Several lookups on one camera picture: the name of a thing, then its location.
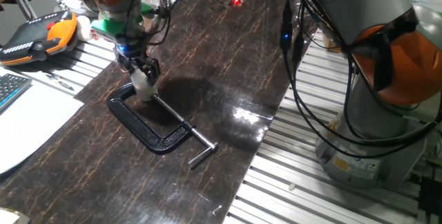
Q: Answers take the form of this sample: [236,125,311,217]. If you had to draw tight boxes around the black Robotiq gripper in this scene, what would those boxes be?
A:
[115,36,162,87]

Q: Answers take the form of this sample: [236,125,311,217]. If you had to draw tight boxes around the white translucent plastic jar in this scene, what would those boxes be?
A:
[131,77,159,102]

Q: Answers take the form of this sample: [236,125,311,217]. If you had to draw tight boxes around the black C-clamp with steel screw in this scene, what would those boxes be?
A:
[106,82,220,165]

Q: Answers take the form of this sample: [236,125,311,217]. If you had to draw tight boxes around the green flange adapter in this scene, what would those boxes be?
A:
[90,2,153,38]

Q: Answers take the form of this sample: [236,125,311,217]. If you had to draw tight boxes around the dark brown marble pattern mat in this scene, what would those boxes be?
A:
[0,0,320,224]

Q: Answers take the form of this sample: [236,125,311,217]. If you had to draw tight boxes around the white round object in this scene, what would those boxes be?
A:
[75,15,93,42]

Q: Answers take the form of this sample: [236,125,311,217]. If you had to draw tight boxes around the dark pen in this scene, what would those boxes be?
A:
[46,73,75,91]

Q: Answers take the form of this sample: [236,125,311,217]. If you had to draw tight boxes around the orange black teach pendant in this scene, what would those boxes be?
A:
[0,10,79,66]

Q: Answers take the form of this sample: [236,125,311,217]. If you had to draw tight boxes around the large white paper sheet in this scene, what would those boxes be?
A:
[0,66,85,175]

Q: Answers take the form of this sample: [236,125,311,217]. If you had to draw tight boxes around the black computer keyboard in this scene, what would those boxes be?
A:
[0,73,33,113]

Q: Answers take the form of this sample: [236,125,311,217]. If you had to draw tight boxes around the gold foil box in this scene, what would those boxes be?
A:
[0,207,31,224]

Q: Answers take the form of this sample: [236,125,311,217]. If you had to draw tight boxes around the white plastic bag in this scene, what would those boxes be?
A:
[410,0,442,10]

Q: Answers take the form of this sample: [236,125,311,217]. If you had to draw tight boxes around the small wired red LED board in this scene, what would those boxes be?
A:
[209,0,247,10]

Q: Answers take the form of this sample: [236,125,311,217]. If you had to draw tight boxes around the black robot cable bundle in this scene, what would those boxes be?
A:
[278,0,442,159]

